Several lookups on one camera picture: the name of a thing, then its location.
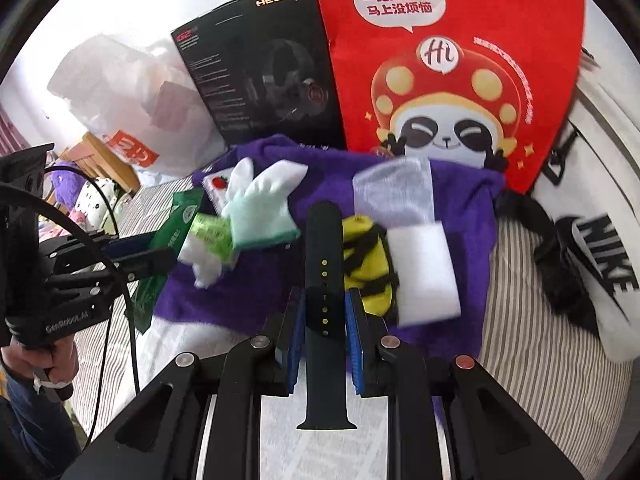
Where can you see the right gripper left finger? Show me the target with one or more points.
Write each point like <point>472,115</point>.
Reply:
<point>290,339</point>

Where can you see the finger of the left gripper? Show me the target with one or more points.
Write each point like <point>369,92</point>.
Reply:
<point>131,245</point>
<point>145,262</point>

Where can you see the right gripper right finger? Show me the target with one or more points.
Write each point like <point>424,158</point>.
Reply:
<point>364,332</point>

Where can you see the white tissue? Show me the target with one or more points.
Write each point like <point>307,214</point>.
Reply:
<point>207,266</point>

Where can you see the yellow mini Adidas bag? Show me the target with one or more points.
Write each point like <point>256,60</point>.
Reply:
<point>368,265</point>

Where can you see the green wipe packet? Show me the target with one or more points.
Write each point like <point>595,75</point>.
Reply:
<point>164,246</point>

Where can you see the green tissue pack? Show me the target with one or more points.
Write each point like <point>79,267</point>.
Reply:
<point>215,233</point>

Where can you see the white sponge block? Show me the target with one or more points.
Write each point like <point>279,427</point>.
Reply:
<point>427,290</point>

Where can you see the white tomato sachet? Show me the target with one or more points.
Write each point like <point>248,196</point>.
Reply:
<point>216,186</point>

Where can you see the white glove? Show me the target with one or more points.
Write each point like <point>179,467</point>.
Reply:
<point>257,204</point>

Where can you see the left hand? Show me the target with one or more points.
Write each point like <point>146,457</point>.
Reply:
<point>61,360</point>

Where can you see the purple towel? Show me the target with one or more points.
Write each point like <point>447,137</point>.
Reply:
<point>259,284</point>

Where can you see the wooden furniture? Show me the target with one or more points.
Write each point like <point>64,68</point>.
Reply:
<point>96,160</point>

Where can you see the newspaper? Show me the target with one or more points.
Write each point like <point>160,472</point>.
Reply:
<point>289,453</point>

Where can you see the translucent organza pouch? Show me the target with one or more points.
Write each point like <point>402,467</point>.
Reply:
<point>396,193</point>

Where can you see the white Miniso plastic bag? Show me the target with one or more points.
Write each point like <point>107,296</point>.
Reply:
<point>144,110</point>

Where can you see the black headset box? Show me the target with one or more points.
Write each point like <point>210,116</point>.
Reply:
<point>263,67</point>

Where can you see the white Nike bag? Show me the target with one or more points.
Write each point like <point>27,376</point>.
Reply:
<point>584,206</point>

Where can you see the red panda paper bag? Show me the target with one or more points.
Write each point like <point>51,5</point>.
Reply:
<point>485,83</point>

